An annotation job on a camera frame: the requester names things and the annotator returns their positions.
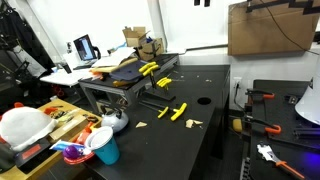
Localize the large yellow T-handle hex key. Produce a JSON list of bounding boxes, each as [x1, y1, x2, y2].
[[142, 65, 159, 76]]

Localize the black hex key stand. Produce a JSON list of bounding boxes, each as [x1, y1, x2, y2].
[[145, 74, 175, 101]]

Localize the white kettle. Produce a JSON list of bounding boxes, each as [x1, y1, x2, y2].
[[101, 107, 129, 133]]

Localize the white paper sheets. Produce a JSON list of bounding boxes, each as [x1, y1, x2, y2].
[[93, 47, 135, 67]]

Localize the open cardboard box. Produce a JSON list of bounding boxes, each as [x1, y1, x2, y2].
[[122, 27, 164, 61]]

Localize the blue plastic cup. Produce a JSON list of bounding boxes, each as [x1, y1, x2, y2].
[[84, 126, 120, 165]]

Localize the laptop computer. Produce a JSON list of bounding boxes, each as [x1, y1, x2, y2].
[[73, 34, 101, 70]]

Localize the wooden tray table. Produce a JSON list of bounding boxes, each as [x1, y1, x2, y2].
[[0, 99, 102, 180]]

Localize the purple ball toy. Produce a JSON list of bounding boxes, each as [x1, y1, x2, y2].
[[63, 145, 80, 159]]

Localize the large cardboard panel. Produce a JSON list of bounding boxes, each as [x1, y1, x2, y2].
[[228, 0, 319, 56]]

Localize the white fluffy cloth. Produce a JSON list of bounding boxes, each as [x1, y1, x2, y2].
[[0, 107, 57, 152]]

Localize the small yellow T-handle key one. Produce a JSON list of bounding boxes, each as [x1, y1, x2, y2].
[[157, 77, 167, 85]]

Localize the small yellow T-handle key two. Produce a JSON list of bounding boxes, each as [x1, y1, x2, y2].
[[158, 78, 170, 87]]

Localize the small yellow T-handle key three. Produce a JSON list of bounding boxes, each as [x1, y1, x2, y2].
[[162, 79, 172, 87]]

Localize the small yellow T-handle on table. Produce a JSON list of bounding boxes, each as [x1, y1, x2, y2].
[[140, 101, 169, 119]]

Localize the big yellow T-handle on table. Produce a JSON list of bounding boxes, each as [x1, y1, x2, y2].
[[143, 99, 188, 122]]

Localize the aluminium frame side table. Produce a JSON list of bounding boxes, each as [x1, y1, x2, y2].
[[79, 54, 179, 114]]

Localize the orange handled wrench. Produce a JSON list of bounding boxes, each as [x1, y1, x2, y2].
[[257, 144, 306, 180]]

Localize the orange handled clamp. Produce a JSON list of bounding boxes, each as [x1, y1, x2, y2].
[[244, 115, 282, 134]]

